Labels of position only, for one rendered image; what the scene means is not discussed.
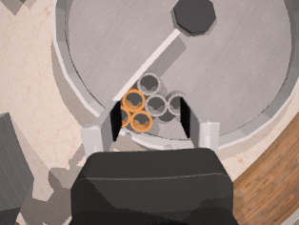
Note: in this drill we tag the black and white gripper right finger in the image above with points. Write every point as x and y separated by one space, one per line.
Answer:
202 131

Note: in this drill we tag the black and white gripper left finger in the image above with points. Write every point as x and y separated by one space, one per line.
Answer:
98 136

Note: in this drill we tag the grey metal ring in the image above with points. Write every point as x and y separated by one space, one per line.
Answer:
159 112
169 97
146 92

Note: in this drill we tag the bronze bushing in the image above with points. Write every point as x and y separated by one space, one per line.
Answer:
132 108
140 127
126 121

